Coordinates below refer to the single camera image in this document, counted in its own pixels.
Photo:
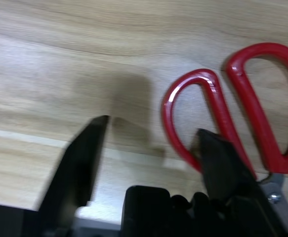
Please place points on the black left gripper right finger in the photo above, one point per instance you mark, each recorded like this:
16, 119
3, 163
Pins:
222, 168

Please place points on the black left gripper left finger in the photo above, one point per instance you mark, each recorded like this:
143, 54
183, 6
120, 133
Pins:
79, 160

